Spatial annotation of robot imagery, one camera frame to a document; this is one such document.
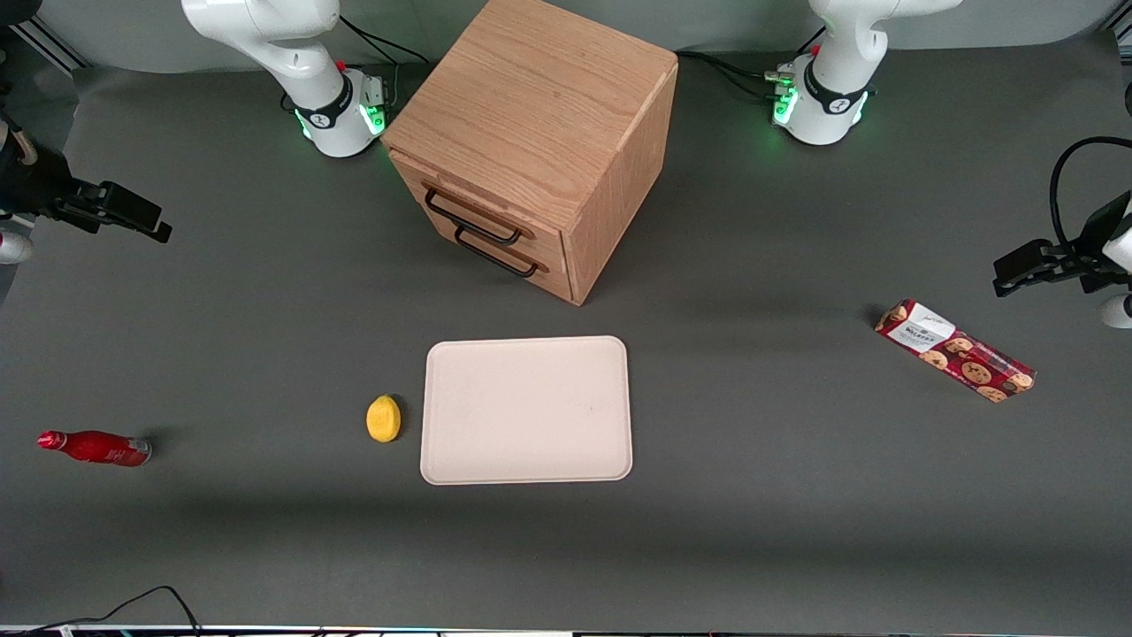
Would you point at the beige plastic tray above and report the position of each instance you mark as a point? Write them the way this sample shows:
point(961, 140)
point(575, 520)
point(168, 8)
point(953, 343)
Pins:
point(526, 409)

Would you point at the red tartan cookie box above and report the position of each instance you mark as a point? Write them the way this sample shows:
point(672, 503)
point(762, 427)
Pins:
point(959, 352)

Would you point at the aluminium frame rail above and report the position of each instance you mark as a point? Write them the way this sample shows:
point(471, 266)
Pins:
point(1120, 34)
point(49, 42)

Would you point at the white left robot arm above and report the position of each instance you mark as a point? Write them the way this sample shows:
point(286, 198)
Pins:
point(836, 71)

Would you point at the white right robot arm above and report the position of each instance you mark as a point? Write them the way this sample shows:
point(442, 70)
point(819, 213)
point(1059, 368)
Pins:
point(301, 53)

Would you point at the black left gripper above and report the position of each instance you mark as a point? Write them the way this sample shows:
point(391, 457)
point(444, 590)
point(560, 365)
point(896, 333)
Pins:
point(1089, 245)

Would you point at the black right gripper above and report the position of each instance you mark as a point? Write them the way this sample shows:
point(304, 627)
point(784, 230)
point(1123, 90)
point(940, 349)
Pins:
point(37, 188)

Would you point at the yellow lemon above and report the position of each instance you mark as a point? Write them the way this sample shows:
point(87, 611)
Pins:
point(383, 419)

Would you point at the red soda bottle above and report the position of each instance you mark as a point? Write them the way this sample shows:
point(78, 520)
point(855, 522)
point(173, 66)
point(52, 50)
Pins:
point(102, 448)

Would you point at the oak wooden drawer cabinet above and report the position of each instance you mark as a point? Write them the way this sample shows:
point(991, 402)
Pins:
point(539, 97)

